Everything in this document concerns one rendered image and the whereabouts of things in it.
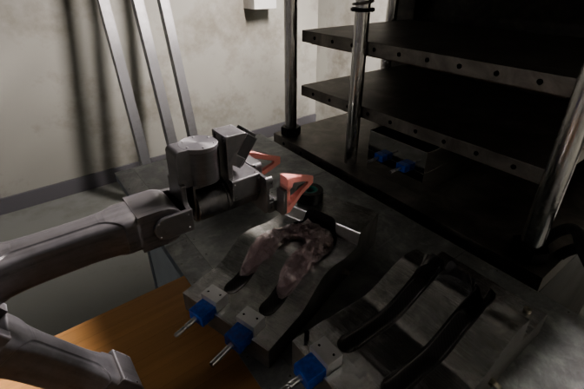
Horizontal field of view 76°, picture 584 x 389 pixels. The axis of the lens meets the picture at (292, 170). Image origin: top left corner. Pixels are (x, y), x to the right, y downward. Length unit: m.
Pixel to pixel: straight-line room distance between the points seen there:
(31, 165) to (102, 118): 0.57
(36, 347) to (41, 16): 2.59
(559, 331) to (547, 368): 0.12
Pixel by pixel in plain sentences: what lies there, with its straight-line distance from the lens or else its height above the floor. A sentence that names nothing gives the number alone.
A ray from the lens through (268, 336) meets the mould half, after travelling 0.84.
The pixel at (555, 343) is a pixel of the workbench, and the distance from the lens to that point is 1.07.
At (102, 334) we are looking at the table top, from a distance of 1.01.
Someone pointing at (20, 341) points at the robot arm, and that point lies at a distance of 0.61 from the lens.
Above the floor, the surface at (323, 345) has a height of 0.92.
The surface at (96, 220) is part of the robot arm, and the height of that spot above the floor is 1.23.
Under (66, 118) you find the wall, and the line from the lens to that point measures 3.16.
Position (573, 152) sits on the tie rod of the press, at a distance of 1.13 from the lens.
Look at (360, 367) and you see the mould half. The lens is 0.77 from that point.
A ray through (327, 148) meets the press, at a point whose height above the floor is 0.79.
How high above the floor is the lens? 1.52
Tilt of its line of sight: 28 degrees down
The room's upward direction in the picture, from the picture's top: straight up
